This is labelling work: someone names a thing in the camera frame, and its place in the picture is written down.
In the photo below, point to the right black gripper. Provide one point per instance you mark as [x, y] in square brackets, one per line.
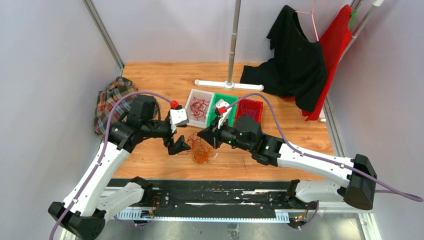
[211, 134]

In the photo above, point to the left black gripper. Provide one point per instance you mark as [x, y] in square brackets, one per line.
[179, 145]

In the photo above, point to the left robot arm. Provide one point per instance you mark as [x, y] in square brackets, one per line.
[84, 213]

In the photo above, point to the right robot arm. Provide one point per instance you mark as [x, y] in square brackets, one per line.
[344, 177]

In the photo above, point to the white plastic bin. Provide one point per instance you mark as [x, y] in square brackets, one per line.
[197, 107]

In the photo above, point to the green plastic bin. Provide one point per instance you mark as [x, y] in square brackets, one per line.
[227, 98]

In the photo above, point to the red plastic bin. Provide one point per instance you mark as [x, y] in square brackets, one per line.
[252, 108]

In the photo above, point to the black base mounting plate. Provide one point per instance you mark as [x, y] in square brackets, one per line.
[221, 199]

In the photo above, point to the white garment rack stand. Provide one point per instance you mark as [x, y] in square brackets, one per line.
[229, 83]

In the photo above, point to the plaid flannel shirt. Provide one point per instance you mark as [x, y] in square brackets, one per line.
[107, 99]

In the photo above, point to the black t-shirt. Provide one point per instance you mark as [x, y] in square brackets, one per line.
[297, 69]

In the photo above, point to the red t-shirt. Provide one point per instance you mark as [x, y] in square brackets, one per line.
[334, 41]

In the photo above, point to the pink clothes hanger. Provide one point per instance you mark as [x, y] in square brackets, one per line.
[312, 17]

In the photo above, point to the green clothes hanger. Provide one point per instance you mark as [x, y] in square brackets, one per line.
[352, 19]

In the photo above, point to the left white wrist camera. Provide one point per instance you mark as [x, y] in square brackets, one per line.
[178, 117]

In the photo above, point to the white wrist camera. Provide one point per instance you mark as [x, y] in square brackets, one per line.
[221, 110]
[178, 117]

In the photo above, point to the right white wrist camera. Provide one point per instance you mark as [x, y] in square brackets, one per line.
[221, 110]

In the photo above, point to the aluminium frame rail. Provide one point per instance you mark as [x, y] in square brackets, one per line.
[97, 20]

